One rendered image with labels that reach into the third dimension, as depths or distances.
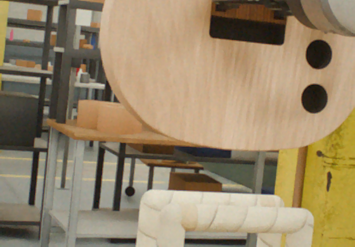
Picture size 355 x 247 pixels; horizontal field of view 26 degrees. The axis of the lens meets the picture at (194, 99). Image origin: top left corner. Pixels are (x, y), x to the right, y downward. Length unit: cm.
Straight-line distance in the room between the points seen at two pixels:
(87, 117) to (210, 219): 384
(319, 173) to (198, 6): 110
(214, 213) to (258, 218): 6
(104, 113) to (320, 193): 278
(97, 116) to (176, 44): 374
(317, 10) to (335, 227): 129
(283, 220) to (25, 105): 461
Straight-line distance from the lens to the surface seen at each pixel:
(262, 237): 105
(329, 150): 193
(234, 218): 93
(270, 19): 96
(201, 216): 92
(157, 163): 667
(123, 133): 454
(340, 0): 67
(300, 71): 98
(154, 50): 91
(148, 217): 98
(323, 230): 196
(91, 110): 472
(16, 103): 548
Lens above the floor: 138
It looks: 3 degrees down
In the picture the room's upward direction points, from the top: 6 degrees clockwise
